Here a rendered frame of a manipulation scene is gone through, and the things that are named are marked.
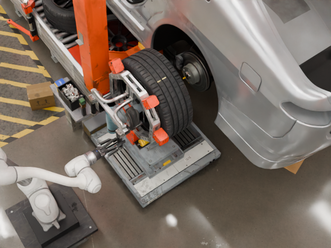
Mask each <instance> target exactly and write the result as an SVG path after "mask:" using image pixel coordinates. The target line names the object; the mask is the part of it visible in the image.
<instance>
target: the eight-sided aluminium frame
mask: <svg viewBox="0 0 331 248"><path fill-rule="evenodd" d="M119 79H120V80H123V81H124V82H125V83H126V84H127V85H128V87H129V88H130V89H131V90H132V91H133V93H134V94H135V95H136V96H137V98H138V99H139V101H140V103H141V105H142V108H143V110H144V112H145V114H146V117H147V119H148V121H149V124H150V127H149V132H148V131H145V130H143V128H142V127H141V126H139V127H138V128H137V129H138V130H139V131H137V129H134V130H133V132H134V133H135V134H136V136H137V137H138V138H139V139H141V140H144V141H147V142H150V143H153V142H155V140H154V139H153V132H154V131H156V130H158V129H159V128H160V124H161V123H160V119H159V118H158V116H157V113H156V111H155V109H154V108H152V109H150V111H151V113H152V116H153V118H152V116H151V114H150V112H149V110H146V109H145V107H144V105H143V103H142V100H144V99H145V98H147V97H149V94H148V93H147V91H146V90H145V89H144V88H143V87H142V86H141V85H140V83H139V82H137V80H136V79H135V78H134V77H133V76H132V75H131V73H130V72H129V71H127V70H123V71H121V72H119V73H117V74H113V73H112V72H111V73H109V84H110V93H111V96H112V97H113V98H115V97H116V96H119V95H121V93H120V89H119ZM128 79H130V80H131V82H132V83H134V84H135V85H136V86H137V89H138V90H139V91H140V92H139V91H138V90H137V89H136V88H135V86H134V85H133V84H132V83H131V82H130V81H129V80H128ZM122 101H124V100H123V98H121V99H120V102H122ZM115 104H116V105H117V104H119V101H118V100H117V101H115ZM126 123H127V125H128V126H129V127H130V124H129V121H127V122H126Z"/></svg>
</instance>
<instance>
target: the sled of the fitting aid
mask: <svg viewBox="0 0 331 248"><path fill-rule="evenodd" d="M171 139H172V138H171ZM123 140H125V141H126V142H125V143H124V144H123V146H124V147H125V148H126V150H127V151H128V152H129V154H130V155H131V156H132V157H133V159H134V160H135V161H136V162H137V164H138V165H139V166H140V168H141V169H142V170H143V171H144V173H145V174H146V175H147V176H148V178H149V179H151V178H153V177H154V176H156V175H157V174H159V173H161V172H162V171H164V170H165V169H167V168H168V167H170V166H171V165H173V164H174V163H176V162H177V161H179V160H180V159H182V158H183V157H184V154H185V153H184V152H183V151H182V150H181V148H180V147H179V146H178V145H177V144H176V143H175V141H174V140H173V139H172V140H173V141H174V143H175V144H176V145H177V146H178V147H179V148H178V150H177V151H175V152H174V153H172V154H171V155H169V156H167V157H166V158H164V159H163V160H161V161H160V162H158V163H156V164H155V165H153V166H152V167H150V168H149V167H148V165H147V164H146V163H145V162H144V160H143V159H142V158H141V157H140V155H139V154H138V153H137V152H136V150H135V149H134V148H133V147H132V145H131V144H130V143H129V142H128V140H127V139H126V138H125V137H122V141H123Z"/></svg>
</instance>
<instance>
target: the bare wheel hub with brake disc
mask: <svg viewBox="0 0 331 248"><path fill-rule="evenodd" d="M182 57H183V58H184V66H183V68H182V69H181V70H182V72H183V75H184V77H185V72H188V73H189V74H190V76H191V79H190V80H188V79H187V78H185V79H186V80H187V82H189V84H190V85H191V86H192V87H193V88H194V89H195V90H197V91H199V92H203V91H205V90H206V89H208V87H209V76H208V73H207V70H206V68H205V66H204V64H203V63H202V61H201V60H200V59H199V58H198V57H197V56H196V55H195V54H193V53H190V52H186V53H184V54H183V55H182Z"/></svg>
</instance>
